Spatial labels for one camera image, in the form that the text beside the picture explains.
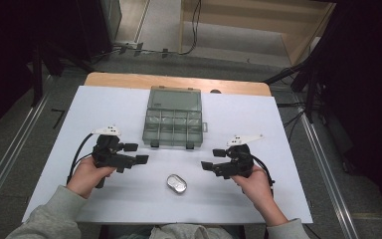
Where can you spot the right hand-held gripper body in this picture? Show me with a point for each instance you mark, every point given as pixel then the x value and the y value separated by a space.
pixel 240 161

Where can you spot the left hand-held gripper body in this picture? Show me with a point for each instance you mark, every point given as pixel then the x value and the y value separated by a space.
pixel 107 156

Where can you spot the small silver metal tin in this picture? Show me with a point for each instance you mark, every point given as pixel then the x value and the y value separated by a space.
pixel 176 183

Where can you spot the grey clear compartment storage box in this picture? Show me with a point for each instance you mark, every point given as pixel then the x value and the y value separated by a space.
pixel 174 99

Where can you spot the person's right hand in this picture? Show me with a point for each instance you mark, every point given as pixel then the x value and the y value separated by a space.
pixel 257 187

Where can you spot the person's left hand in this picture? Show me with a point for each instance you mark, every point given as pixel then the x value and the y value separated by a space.
pixel 84 177

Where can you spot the white table sheet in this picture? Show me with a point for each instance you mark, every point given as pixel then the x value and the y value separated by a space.
pixel 129 202

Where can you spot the person's grey sweatshirt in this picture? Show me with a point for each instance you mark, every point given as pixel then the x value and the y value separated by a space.
pixel 185 232

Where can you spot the wooden table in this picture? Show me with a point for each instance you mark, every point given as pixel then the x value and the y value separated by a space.
pixel 179 81

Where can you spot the black stand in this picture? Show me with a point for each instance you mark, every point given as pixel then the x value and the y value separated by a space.
pixel 37 83
pixel 310 99

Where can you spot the wooden shelf unit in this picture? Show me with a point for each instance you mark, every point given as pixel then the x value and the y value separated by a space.
pixel 298 43

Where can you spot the aluminium floor rail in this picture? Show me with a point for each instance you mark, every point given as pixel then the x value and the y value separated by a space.
pixel 328 179
pixel 10 159

